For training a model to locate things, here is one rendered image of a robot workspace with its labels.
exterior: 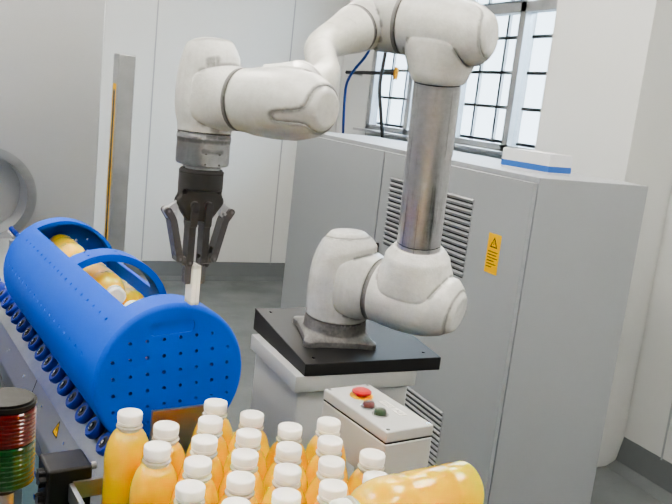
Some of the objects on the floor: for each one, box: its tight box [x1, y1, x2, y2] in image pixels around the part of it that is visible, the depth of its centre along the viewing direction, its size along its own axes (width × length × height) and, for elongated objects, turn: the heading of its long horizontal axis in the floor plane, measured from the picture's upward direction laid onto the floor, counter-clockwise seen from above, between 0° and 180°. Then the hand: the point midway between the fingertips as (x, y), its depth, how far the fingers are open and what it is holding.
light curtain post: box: [104, 54, 136, 264], centre depth 286 cm, size 6×6×170 cm
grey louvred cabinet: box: [281, 132, 648, 504], centre depth 383 cm, size 54×215×145 cm, turn 174°
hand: (192, 283), depth 137 cm, fingers closed
